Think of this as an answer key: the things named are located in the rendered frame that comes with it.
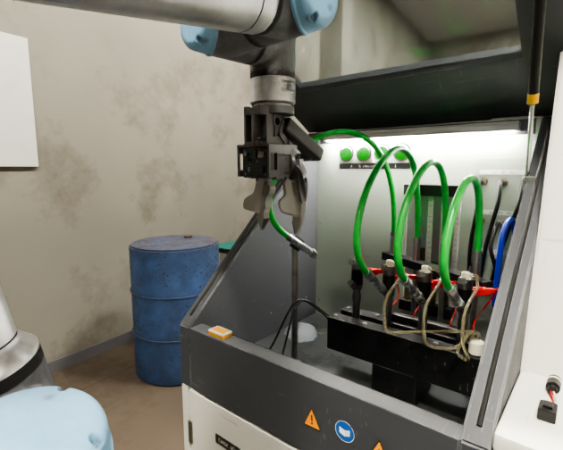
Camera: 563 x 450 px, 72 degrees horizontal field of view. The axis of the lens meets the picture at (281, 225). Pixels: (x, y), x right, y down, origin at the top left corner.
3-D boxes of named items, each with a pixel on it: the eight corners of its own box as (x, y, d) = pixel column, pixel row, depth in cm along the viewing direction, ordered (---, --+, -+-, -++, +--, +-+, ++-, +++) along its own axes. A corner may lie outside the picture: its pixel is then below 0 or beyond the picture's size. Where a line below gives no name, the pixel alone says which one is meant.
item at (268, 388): (191, 388, 97) (189, 328, 95) (205, 381, 100) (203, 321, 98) (452, 537, 58) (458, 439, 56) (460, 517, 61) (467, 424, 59)
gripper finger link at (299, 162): (286, 207, 67) (273, 158, 67) (292, 206, 68) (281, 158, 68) (307, 200, 64) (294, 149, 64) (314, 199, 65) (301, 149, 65)
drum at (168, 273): (173, 340, 306) (169, 230, 294) (238, 354, 283) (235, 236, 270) (114, 375, 254) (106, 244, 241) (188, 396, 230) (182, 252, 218)
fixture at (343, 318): (326, 374, 96) (327, 315, 94) (347, 359, 104) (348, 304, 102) (475, 434, 75) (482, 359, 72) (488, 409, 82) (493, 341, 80)
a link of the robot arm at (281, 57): (234, 7, 62) (272, 20, 68) (235, 79, 64) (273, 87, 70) (268, -9, 57) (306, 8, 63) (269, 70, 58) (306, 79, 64)
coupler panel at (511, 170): (464, 279, 101) (472, 157, 97) (467, 276, 104) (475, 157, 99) (522, 287, 93) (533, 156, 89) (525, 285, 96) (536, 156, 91)
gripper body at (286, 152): (236, 180, 65) (234, 106, 63) (270, 179, 72) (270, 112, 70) (270, 181, 60) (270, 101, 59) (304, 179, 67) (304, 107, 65)
